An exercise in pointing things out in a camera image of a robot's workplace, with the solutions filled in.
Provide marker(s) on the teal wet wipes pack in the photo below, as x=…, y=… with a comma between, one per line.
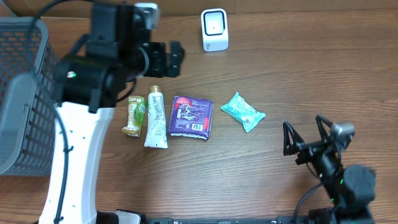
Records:
x=240, y=110

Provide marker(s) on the green gold snack pouch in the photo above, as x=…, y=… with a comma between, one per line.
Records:
x=136, y=109

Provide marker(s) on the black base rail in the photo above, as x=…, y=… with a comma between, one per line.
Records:
x=277, y=220

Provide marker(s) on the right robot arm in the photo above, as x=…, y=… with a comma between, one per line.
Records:
x=350, y=189

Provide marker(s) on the white barcode scanner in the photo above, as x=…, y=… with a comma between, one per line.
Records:
x=214, y=28

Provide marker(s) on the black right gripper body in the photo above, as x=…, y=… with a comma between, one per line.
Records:
x=310, y=149

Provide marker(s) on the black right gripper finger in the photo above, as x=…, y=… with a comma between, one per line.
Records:
x=321, y=120
x=292, y=140

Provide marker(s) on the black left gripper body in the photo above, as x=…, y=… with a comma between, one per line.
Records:
x=158, y=59

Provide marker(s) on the purple sanitary pad pack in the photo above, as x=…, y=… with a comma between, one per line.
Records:
x=191, y=117

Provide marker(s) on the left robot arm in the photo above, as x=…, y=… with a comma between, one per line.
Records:
x=89, y=82

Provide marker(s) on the white tube gold cap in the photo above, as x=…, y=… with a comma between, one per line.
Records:
x=156, y=126

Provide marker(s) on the dark grey plastic basket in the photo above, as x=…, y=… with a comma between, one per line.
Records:
x=27, y=120

